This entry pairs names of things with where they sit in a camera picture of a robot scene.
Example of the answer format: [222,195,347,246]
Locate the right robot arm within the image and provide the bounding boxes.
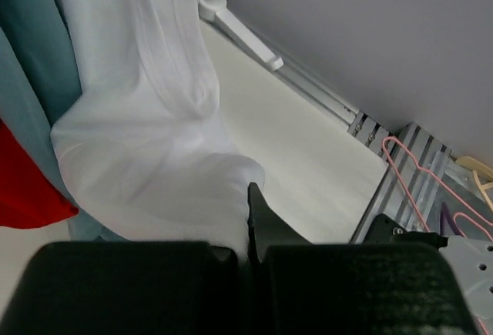
[363,214,492,334]

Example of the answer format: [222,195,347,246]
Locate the cream hanger on floor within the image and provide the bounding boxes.
[455,156,493,210]

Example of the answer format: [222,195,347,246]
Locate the blue grey t shirt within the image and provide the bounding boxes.
[1,0,106,241]

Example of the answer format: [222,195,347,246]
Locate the white t shirt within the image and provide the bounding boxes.
[52,0,264,256]

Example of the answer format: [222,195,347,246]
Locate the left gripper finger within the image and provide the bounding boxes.
[247,183,310,264]

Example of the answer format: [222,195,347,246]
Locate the pink wire hanger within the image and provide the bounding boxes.
[372,134,492,242]

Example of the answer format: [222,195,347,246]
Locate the metal clothes rack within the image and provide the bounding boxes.
[199,0,283,72]

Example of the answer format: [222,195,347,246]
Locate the red t shirt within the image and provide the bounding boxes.
[1,124,79,229]

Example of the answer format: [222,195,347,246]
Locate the aluminium mounting rail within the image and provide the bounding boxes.
[348,112,492,243]

